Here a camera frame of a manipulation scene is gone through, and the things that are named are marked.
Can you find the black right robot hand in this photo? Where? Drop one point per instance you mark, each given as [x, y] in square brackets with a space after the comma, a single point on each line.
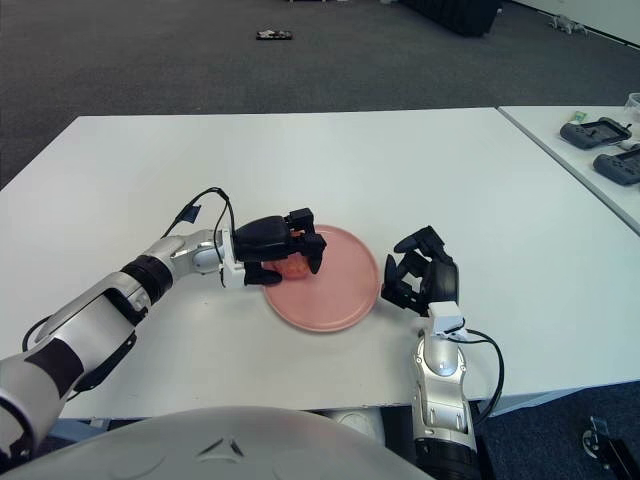
[442, 280]

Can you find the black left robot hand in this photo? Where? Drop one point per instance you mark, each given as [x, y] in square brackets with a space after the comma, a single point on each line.
[265, 237]

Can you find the red apple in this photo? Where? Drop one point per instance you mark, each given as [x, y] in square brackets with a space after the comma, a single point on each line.
[295, 270]

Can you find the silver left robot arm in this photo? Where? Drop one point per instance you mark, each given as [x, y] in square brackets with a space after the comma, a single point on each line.
[100, 310]

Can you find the pink round plate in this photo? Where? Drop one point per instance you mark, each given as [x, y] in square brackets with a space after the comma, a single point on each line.
[340, 290]

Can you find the dark grey game controller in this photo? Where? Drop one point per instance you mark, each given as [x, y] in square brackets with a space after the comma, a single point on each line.
[580, 135]
[617, 167]

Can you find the small dark flat floor object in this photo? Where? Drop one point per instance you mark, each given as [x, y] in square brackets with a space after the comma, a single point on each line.
[275, 35]

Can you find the small green packet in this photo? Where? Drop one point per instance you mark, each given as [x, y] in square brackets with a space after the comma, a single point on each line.
[580, 116]

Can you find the silver robot torso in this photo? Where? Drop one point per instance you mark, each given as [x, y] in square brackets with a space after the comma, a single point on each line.
[175, 450]

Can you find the black caster wheel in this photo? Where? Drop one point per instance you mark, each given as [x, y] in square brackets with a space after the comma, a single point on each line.
[607, 445]

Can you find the clear plastic cup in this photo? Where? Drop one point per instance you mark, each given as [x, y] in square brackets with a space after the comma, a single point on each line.
[634, 105]

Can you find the black case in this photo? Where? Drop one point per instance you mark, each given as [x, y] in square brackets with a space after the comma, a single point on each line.
[460, 15]

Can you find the small grey toy robot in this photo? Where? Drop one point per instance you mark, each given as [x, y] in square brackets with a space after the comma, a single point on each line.
[565, 22]

